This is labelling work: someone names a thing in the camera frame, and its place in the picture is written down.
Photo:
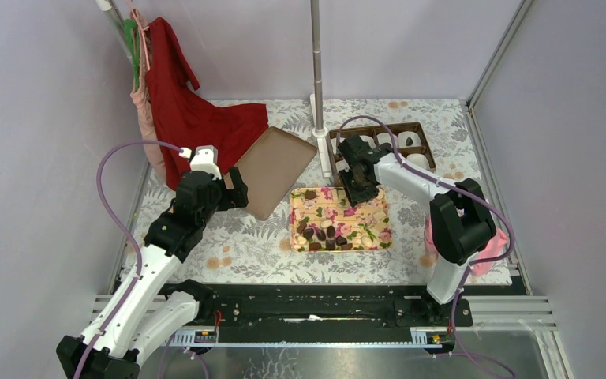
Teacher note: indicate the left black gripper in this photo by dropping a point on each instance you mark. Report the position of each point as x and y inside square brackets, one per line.
[235, 197]

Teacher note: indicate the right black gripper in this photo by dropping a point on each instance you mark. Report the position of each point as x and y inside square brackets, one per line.
[352, 196]

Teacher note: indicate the gold box lid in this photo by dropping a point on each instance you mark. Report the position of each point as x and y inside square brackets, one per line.
[270, 167]

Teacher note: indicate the floral yellow tray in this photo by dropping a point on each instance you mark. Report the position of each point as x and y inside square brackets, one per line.
[329, 224]

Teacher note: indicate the gold chocolate box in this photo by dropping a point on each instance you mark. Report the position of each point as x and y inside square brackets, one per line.
[372, 131]

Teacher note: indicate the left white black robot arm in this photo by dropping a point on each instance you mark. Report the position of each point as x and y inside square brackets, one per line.
[122, 338]

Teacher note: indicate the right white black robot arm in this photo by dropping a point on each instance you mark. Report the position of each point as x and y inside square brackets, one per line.
[460, 220]

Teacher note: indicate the brown leaf chocolate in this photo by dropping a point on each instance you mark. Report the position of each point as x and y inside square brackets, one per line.
[310, 195]

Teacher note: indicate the white paper cup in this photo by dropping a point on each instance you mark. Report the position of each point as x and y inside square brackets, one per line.
[411, 134]
[419, 160]
[369, 140]
[386, 138]

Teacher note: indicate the white pole base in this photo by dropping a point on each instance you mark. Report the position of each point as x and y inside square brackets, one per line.
[321, 135]

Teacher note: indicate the red garment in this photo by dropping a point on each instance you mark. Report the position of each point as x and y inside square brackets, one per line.
[183, 118]

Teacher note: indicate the pink garment on hanger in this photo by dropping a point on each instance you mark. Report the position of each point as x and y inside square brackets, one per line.
[140, 95]

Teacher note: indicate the pink cloth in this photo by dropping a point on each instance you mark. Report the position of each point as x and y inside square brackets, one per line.
[493, 249]

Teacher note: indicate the metal pole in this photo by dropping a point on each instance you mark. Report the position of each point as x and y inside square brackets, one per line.
[316, 49]

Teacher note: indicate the green hanger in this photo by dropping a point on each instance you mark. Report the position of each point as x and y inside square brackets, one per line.
[133, 49]

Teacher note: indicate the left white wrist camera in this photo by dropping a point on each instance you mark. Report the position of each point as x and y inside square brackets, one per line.
[203, 158]

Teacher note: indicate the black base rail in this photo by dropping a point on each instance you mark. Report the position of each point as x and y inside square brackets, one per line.
[243, 305]

